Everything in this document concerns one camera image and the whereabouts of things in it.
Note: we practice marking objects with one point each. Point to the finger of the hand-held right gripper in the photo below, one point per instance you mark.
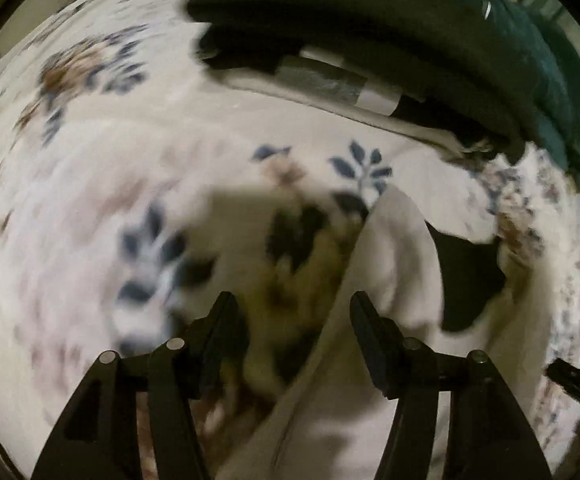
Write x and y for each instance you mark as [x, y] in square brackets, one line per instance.
[577, 380]

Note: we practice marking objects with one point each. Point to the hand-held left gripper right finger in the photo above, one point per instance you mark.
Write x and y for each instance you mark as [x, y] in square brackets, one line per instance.
[367, 332]

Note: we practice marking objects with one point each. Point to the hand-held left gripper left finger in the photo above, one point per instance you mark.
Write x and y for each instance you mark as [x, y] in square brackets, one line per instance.
[227, 332]

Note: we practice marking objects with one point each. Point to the white garment with black patch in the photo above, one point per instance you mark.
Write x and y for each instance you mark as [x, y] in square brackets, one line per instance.
[399, 260]

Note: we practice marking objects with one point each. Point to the floral blanket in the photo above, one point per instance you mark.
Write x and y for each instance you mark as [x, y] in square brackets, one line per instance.
[120, 170]

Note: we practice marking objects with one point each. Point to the grey white striped garment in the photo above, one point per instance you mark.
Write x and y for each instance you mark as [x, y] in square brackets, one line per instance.
[335, 82]

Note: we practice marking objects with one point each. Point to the teal cloth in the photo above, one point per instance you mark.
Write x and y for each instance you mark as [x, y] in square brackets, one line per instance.
[544, 75]

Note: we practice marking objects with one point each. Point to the black folded garment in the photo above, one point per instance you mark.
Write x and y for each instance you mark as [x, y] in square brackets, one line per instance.
[369, 15]

